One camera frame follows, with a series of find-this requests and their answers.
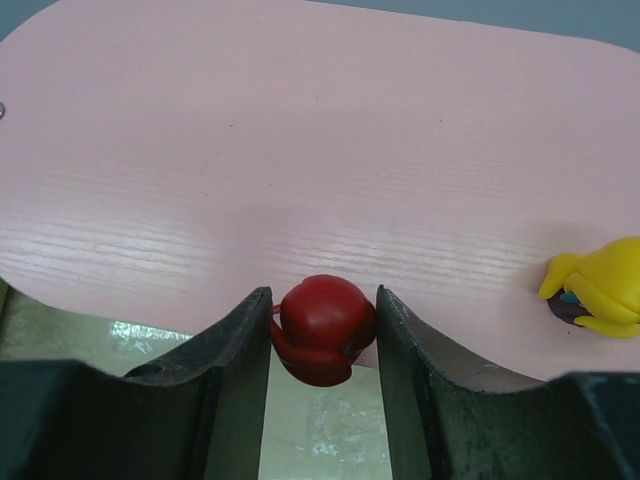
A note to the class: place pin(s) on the red-haired doll toy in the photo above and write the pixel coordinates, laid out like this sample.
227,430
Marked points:
321,327

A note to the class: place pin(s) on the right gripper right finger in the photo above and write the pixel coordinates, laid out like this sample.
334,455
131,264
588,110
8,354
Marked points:
452,414

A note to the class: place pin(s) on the yellow-haired doll toy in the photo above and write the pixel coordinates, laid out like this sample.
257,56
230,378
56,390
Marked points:
598,290

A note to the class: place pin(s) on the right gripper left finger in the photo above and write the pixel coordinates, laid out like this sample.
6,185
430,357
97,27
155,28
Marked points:
195,412

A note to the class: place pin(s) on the pink three-tier shelf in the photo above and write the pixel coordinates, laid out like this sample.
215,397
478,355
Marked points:
161,159

